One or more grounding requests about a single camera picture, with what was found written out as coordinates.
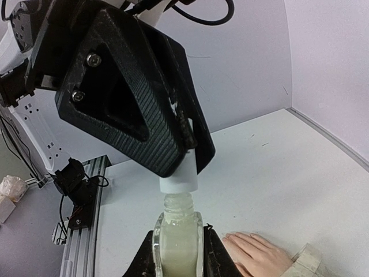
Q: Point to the white nail polish cap brush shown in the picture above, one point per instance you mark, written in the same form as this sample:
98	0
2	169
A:
185	177

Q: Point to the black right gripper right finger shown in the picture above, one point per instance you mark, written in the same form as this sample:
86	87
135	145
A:
217	261

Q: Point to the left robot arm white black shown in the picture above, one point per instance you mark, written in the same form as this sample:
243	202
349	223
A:
16	48

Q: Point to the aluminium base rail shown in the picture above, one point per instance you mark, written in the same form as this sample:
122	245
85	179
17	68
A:
83	184

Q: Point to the mannequin hand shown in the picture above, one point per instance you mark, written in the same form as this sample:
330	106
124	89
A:
255	256

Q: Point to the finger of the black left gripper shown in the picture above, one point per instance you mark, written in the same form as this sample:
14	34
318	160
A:
172	122
116	91

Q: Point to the crumpled tissue box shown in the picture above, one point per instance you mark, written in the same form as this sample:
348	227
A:
12	190

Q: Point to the clear nail polish bottle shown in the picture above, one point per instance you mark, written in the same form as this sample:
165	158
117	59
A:
178	238

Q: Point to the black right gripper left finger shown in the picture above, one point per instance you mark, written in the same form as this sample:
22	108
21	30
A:
143	264

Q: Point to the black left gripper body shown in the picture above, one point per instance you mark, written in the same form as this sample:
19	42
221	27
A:
63	28

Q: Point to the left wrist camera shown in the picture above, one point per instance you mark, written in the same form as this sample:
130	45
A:
148	12

